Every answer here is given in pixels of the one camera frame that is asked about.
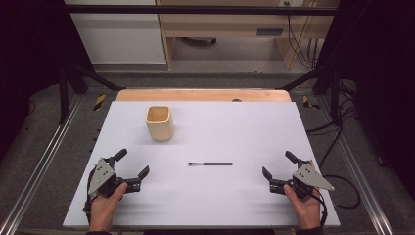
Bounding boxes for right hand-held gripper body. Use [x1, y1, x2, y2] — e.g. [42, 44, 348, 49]
[269, 159, 336, 202]

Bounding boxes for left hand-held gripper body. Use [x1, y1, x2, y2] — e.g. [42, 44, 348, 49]
[87, 157, 143, 199]

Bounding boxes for beige wooden pen holder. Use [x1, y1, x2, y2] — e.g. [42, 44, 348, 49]
[144, 104, 175, 142]

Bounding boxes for person's left hand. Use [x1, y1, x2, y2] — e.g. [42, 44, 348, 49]
[89, 182, 128, 233]

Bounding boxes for person's right hand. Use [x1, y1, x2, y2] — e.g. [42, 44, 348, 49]
[283, 184, 323, 230]

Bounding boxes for yellow black hazard tape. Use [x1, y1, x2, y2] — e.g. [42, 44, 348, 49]
[301, 95, 321, 111]
[93, 93, 108, 112]

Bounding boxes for white table board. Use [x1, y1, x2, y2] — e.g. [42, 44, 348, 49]
[62, 100, 341, 229]

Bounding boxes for black metal stand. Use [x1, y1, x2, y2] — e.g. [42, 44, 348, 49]
[276, 64, 345, 127]
[58, 61, 127, 125]

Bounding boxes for white cabinet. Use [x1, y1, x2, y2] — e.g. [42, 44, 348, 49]
[64, 0, 167, 66]

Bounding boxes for grey desk label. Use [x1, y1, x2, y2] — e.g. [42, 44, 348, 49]
[255, 27, 285, 36]

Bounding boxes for black curtain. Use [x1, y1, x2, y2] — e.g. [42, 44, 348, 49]
[314, 0, 415, 190]
[0, 0, 96, 161]

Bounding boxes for light wooden desk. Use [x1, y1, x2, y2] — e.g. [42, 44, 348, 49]
[156, 0, 341, 71]

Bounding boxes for left hand-held gripper cable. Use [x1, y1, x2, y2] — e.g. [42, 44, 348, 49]
[82, 182, 96, 224]

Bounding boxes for hand-held gripper cable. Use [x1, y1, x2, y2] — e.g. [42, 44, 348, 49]
[82, 182, 96, 224]
[311, 187, 329, 229]

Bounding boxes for right hand-held gripper cable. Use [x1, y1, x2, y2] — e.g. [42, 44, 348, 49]
[311, 187, 329, 229]

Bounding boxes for black floor cable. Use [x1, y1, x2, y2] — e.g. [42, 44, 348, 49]
[306, 97, 362, 211]

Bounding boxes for aluminium floor rail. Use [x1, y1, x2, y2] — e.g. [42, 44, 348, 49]
[0, 93, 83, 235]
[316, 97, 396, 235]

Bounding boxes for black hanging cables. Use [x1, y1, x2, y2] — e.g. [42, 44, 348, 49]
[283, 1, 320, 70]

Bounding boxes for black frame crossbar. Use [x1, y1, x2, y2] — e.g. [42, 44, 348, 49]
[64, 4, 339, 17]

